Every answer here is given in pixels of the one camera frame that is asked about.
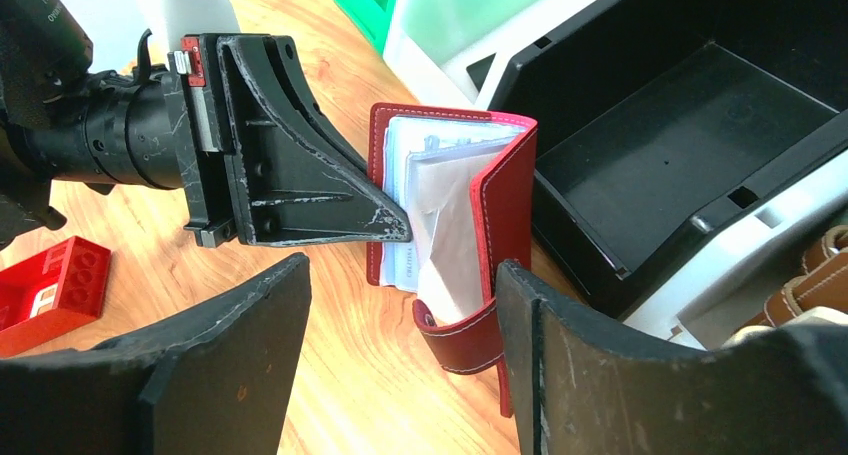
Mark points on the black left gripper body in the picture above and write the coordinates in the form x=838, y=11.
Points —
x=196, y=111

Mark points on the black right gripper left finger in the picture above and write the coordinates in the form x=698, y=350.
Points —
x=213, y=379

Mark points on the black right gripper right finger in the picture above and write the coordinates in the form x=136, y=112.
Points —
x=584, y=383

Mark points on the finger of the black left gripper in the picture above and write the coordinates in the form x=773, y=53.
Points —
x=294, y=179

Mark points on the red leather card holder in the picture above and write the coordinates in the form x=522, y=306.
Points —
x=464, y=179

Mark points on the black credit card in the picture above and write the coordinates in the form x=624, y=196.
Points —
x=479, y=70

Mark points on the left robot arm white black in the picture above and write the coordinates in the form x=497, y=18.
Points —
x=61, y=121

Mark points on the red plastic tray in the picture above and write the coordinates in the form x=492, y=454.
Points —
x=52, y=293

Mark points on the green plastic bin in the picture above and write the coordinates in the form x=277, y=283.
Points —
x=371, y=17

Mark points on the white plastic bin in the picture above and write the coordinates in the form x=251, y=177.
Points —
x=431, y=42

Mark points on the white bin with tools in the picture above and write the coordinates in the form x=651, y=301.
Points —
x=725, y=283

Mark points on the black plastic bin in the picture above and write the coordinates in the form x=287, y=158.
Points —
x=663, y=122

